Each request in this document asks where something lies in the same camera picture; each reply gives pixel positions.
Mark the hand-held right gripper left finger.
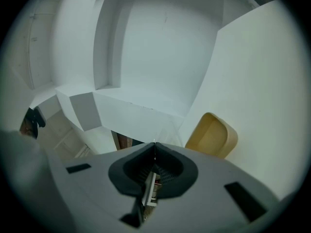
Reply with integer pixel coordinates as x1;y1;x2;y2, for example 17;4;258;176
63;141;156;233

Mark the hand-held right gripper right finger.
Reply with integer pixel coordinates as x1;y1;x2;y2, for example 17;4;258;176
145;141;280;233

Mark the beige oval tray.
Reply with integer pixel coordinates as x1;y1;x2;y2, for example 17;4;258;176
184;112;239;159

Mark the black office chair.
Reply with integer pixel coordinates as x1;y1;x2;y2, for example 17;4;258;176
23;105;47;140

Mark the white table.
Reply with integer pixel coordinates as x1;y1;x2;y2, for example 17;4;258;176
178;0;310;201

